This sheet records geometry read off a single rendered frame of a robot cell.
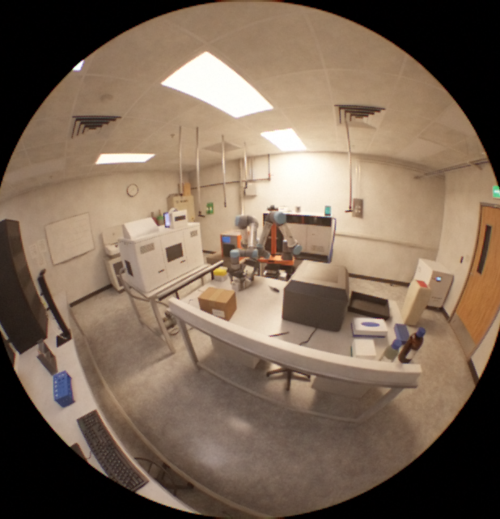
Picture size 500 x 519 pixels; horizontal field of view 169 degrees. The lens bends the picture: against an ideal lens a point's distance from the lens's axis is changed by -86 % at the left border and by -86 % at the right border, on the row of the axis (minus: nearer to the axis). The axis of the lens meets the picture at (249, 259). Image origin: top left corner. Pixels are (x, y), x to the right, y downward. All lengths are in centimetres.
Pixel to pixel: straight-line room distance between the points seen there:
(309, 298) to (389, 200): 334
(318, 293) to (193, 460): 166
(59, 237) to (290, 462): 499
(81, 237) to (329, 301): 456
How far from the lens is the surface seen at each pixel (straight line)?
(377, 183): 400
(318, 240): 282
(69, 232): 449
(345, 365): 89
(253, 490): 170
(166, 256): 180
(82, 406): 118
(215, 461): 171
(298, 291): 104
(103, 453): 98
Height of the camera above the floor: 168
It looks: 20 degrees down
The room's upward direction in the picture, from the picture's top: 2 degrees counter-clockwise
